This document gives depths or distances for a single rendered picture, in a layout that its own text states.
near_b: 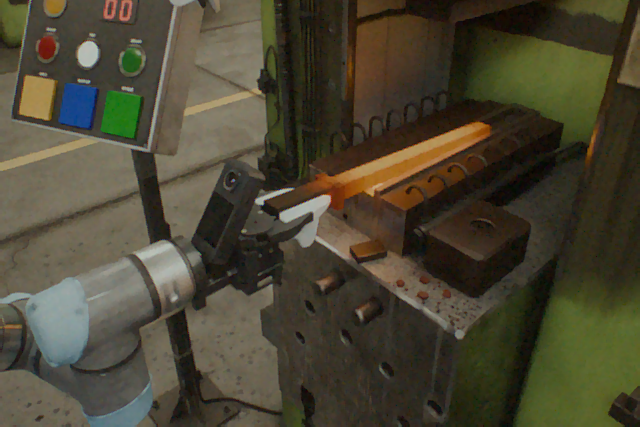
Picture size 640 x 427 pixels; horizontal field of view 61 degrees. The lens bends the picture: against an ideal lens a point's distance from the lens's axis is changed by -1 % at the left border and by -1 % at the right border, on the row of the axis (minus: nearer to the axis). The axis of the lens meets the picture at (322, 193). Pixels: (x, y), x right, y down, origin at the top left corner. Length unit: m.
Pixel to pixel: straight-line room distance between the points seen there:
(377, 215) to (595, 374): 0.37
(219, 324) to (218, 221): 1.41
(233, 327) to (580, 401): 1.31
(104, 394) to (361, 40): 0.65
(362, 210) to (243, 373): 1.13
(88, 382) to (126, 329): 0.07
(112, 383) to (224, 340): 1.34
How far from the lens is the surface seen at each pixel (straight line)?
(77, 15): 1.14
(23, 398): 1.98
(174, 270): 0.59
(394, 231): 0.77
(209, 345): 1.94
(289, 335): 1.02
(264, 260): 0.66
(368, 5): 0.95
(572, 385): 0.92
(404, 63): 1.06
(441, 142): 0.87
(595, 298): 0.81
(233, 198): 0.60
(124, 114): 1.02
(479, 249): 0.70
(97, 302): 0.57
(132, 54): 1.03
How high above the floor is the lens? 1.39
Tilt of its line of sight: 31 degrees down
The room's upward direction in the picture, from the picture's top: straight up
